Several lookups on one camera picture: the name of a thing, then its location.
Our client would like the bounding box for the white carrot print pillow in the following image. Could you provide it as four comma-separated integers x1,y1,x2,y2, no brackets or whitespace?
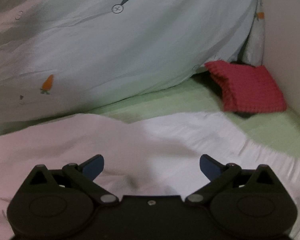
241,0,265,67

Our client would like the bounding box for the light pink garment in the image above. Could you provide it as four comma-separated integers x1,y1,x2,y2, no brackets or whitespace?
0,112,300,239

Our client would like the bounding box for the green checked bed sheet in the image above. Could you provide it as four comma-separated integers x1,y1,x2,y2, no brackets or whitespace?
0,76,300,240

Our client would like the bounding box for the mint carrot print duvet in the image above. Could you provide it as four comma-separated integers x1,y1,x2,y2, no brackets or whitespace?
0,0,258,123

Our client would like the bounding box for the red knit cloth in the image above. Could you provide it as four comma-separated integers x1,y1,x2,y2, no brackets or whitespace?
205,60,287,114

